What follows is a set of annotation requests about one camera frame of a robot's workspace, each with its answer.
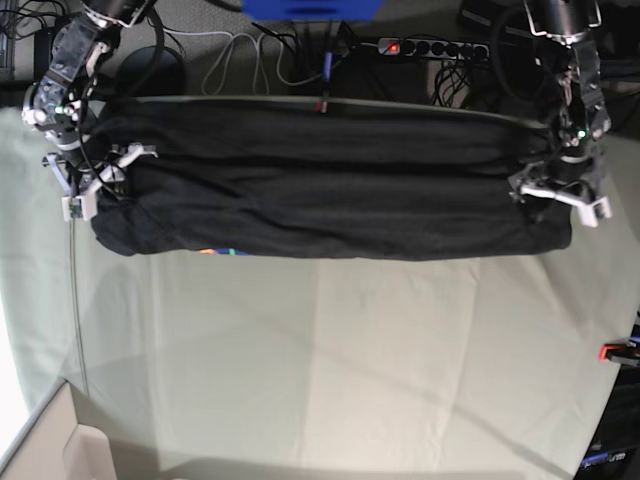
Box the white cable loop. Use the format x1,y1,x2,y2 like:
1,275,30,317
201,29,296,96

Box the red black clamp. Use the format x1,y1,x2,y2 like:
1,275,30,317
599,323,639,368
316,50,333,114

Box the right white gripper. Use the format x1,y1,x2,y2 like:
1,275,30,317
42,143,158,222

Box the red black clamp centre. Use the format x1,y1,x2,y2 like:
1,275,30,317
316,50,333,114

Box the black equipment boxes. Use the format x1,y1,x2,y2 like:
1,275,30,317
457,0,507,31

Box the light green table cloth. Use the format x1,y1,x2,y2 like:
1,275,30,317
1,109,639,479

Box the red black clamp right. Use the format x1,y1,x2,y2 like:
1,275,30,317
599,323,639,368

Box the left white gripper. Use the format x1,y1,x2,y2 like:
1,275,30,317
508,162,613,228

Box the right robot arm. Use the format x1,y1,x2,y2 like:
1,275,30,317
22,1,164,222

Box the black round stool base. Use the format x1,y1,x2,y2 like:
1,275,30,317
115,47,187,97

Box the black power strip red switch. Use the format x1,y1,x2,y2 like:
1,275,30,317
377,37,490,64

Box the black t-shirt with colourful print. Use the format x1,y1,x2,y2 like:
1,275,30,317
86,98,579,261

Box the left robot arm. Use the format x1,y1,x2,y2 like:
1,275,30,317
490,1,612,228

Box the blue plastic box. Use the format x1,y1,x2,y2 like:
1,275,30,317
242,0,383,21

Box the beige cardboard box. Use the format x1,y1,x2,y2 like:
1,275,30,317
1,379,117,480

